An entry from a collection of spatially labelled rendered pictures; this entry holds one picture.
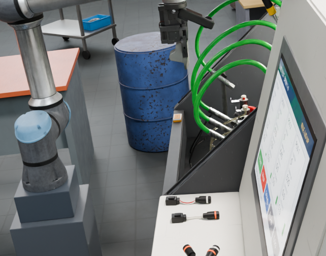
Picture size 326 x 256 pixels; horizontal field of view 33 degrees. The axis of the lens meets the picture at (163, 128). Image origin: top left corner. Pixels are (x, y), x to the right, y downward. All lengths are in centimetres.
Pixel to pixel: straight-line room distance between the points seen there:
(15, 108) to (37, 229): 153
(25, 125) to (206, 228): 70
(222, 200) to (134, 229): 168
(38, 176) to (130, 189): 174
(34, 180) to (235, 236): 74
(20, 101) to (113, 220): 87
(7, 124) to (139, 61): 96
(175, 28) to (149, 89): 205
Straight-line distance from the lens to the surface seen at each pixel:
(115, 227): 316
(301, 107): 93
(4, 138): 337
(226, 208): 144
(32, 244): 188
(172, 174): 168
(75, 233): 183
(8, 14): 165
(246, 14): 504
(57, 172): 181
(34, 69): 182
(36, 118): 178
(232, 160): 147
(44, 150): 177
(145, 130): 381
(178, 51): 169
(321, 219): 75
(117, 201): 339
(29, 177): 182
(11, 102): 327
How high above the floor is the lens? 178
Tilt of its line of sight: 25 degrees down
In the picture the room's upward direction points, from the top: 7 degrees counter-clockwise
